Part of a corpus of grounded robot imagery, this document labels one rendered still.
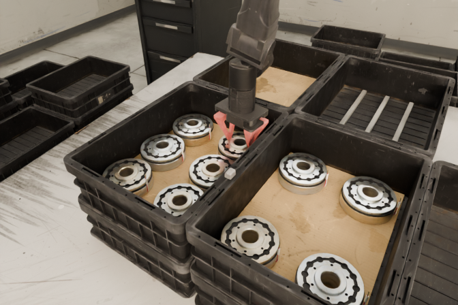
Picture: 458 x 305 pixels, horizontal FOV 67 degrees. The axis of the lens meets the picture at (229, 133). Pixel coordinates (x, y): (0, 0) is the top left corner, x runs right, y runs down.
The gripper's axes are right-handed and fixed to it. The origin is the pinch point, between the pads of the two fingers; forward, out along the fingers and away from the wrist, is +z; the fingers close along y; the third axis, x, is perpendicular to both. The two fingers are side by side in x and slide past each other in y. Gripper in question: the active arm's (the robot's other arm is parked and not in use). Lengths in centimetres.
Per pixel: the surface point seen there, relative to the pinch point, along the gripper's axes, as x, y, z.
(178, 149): 10.3, 10.0, 1.5
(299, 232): 10.9, -22.7, 4.1
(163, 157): 14.4, 10.3, 1.5
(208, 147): 2.5, 7.6, 4.2
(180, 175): 14.0, 5.6, 4.4
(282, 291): 27.8, -28.7, -4.6
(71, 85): -23, 129, 38
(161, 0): -86, 125, 6
